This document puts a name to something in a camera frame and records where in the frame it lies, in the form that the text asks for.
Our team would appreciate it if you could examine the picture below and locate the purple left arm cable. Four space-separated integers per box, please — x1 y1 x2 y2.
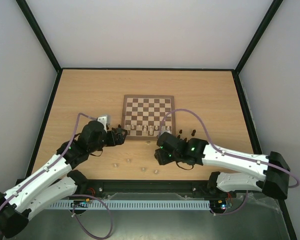
0 112 101 236

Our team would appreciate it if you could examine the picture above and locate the black frame post right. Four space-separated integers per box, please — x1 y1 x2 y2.
235 0 283 75

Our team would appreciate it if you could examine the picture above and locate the white chess queen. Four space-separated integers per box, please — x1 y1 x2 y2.
149 127 154 136

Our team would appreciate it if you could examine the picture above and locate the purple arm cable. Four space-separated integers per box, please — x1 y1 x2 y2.
0 112 101 236
160 108 300 217

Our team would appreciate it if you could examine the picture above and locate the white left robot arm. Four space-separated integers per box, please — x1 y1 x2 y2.
0 116 128 238

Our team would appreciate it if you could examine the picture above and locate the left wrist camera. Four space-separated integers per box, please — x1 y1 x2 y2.
97 114 112 125

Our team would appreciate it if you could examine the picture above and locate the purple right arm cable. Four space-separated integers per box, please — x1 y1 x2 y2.
160 108 300 217

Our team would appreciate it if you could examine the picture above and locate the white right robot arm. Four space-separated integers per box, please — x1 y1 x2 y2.
154 132 290 200

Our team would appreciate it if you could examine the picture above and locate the white slotted cable duct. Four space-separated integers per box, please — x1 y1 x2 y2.
46 200 211 211

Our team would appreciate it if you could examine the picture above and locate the black frame post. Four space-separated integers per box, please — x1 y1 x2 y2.
235 0 283 75
16 0 62 73

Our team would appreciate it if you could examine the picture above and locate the wooden chess board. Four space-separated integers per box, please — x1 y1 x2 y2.
121 94 176 142

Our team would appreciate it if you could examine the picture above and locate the black frame post left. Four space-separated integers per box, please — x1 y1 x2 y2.
16 0 62 73

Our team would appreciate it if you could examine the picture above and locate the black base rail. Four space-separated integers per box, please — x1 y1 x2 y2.
44 178 281 198

